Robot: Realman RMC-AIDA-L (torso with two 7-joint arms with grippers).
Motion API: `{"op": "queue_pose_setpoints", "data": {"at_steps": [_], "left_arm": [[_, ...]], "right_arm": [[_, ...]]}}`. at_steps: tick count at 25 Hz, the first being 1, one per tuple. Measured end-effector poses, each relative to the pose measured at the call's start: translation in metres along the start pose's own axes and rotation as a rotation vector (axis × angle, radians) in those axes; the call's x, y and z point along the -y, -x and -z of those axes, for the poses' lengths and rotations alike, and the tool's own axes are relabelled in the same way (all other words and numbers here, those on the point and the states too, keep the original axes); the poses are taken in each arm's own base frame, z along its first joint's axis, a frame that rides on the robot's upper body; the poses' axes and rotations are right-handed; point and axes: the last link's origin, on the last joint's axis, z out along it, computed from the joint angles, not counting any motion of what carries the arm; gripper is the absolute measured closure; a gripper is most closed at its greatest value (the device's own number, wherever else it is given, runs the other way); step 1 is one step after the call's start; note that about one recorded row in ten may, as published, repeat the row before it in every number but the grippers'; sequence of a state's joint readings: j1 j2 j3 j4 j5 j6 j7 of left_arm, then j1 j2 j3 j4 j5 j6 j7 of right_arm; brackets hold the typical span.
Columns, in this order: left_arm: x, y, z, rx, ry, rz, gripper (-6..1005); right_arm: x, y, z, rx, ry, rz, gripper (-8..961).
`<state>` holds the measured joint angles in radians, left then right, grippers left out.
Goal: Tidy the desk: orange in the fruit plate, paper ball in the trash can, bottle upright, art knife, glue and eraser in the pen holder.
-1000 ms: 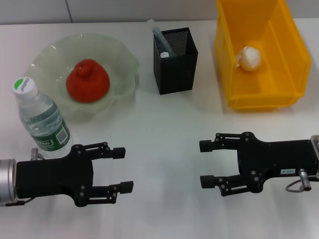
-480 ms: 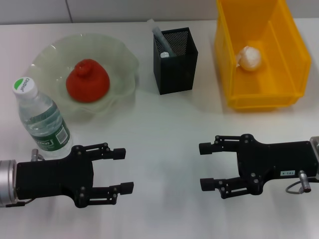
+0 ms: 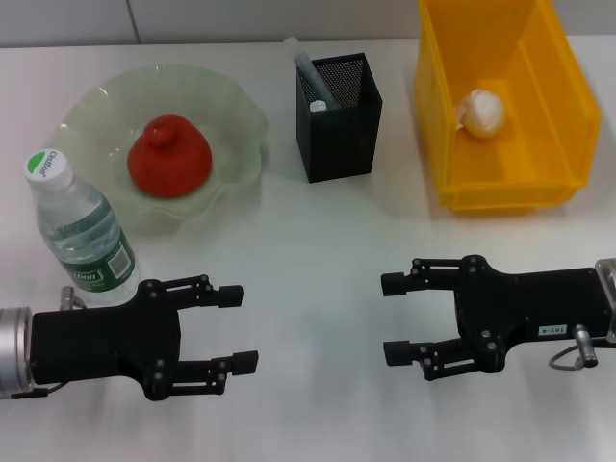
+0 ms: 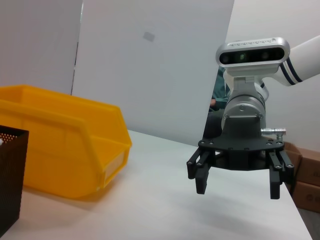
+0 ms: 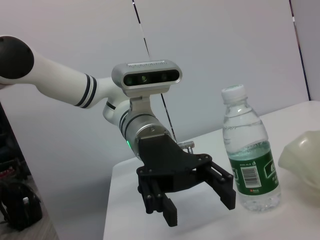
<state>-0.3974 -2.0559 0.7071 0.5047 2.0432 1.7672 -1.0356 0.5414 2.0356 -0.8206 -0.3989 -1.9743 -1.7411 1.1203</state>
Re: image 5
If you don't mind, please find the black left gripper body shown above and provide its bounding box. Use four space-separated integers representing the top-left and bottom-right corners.
136 134 214 194

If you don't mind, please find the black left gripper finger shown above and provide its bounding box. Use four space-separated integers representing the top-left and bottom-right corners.
195 159 237 210
137 176 179 228

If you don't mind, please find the clear green-label water bottle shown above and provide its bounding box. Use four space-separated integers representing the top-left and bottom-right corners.
220 83 282 213

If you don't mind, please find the green glass fruit plate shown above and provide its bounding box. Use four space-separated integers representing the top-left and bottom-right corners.
277 129 320 200

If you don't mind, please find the white partition board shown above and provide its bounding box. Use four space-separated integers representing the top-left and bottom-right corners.
133 0 312 145

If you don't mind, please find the black backpack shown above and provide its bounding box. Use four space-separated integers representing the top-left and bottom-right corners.
0 181 43 232

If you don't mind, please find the left gripper cable with plug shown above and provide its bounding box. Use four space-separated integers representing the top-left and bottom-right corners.
176 140 196 154

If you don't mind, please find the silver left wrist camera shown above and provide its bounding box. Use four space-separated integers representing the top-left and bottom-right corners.
111 59 183 119

